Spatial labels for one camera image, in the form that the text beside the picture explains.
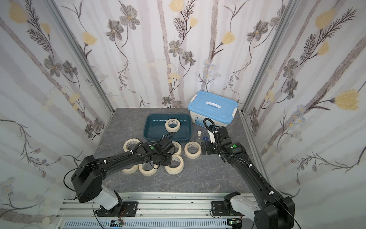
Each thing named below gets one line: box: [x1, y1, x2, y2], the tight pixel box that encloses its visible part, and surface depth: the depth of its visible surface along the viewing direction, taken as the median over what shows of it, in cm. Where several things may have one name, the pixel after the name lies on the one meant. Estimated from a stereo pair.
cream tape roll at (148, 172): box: [138, 163, 160, 177], surface depth 86 cm
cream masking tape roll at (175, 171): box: [164, 154, 184, 175], surface depth 82 cm
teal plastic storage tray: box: [142, 113, 193, 143], surface depth 110 cm
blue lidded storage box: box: [187, 90, 239, 128], surface depth 103 cm
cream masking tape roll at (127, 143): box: [122, 138, 141, 153], surface depth 100 cm
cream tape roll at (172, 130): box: [164, 118, 181, 133], surface depth 109 cm
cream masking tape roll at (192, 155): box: [183, 141, 202, 159], surface depth 95 cm
